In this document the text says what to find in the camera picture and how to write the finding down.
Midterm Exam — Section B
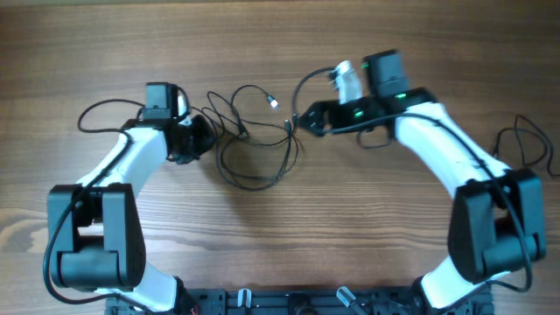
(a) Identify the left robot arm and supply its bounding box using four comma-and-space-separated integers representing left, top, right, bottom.
42, 82, 214, 314

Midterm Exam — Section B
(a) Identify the camera cable black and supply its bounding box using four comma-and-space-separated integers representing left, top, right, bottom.
290, 66, 534, 293
42, 98, 145, 308

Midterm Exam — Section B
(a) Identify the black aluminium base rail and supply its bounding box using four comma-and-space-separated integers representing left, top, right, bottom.
104, 286, 495, 315

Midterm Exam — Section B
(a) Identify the right camera cable black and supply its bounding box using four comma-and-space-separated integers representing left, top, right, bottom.
290, 66, 534, 293

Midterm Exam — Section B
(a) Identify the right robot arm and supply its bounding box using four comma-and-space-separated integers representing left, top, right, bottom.
292, 50, 547, 314

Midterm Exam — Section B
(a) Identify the black USB cable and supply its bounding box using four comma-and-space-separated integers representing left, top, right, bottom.
192, 84, 303, 192
492, 114, 560, 179

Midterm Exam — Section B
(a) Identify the left camera cable black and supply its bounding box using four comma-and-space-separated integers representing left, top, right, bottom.
42, 98, 145, 308

